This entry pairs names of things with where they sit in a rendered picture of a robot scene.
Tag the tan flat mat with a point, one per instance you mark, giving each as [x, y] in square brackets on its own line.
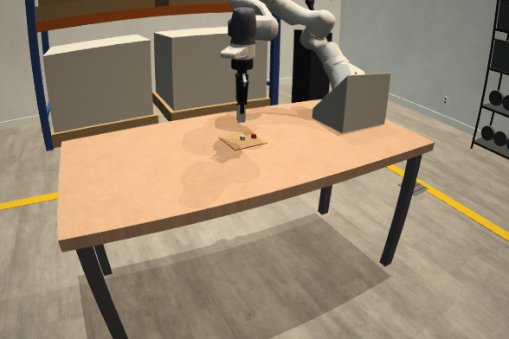
[235, 143]

